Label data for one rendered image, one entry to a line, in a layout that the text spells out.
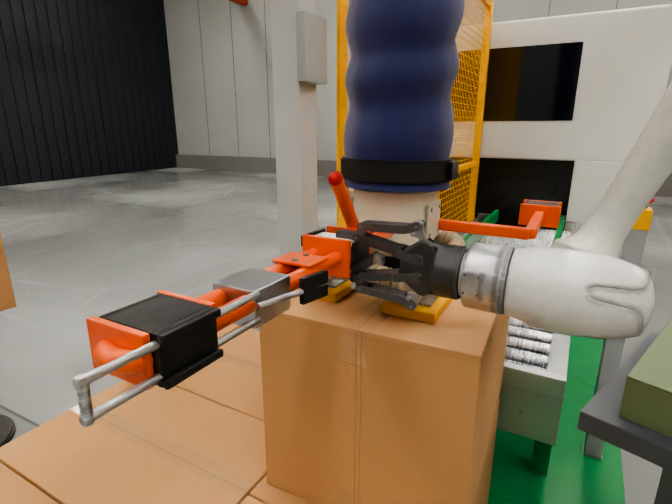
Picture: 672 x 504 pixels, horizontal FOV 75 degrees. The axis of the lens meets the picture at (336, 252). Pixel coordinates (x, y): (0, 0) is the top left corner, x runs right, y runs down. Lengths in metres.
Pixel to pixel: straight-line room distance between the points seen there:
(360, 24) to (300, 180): 1.51
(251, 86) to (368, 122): 12.03
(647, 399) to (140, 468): 1.02
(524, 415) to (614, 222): 0.82
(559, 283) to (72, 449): 1.10
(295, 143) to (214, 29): 11.56
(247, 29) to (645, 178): 12.55
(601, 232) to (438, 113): 0.33
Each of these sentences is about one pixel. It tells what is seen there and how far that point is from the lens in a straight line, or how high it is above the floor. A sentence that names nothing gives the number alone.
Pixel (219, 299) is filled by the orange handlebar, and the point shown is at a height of 1.08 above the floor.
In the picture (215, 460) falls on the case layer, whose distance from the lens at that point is 1.13.
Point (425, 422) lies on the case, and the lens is 0.78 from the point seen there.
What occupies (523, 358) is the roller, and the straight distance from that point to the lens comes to 1.60.
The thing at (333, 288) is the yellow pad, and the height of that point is 0.97.
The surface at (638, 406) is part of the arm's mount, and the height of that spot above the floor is 0.78.
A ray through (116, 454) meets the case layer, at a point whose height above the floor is 0.54.
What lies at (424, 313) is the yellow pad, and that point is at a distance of 0.77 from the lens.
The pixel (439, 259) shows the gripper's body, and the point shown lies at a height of 1.10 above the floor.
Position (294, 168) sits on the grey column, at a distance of 2.30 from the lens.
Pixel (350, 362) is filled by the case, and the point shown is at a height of 0.88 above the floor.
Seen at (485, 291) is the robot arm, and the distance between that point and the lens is 0.58.
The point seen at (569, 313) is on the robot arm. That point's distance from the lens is 0.57.
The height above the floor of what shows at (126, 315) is 1.11.
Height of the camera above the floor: 1.27
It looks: 16 degrees down
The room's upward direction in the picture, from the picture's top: straight up
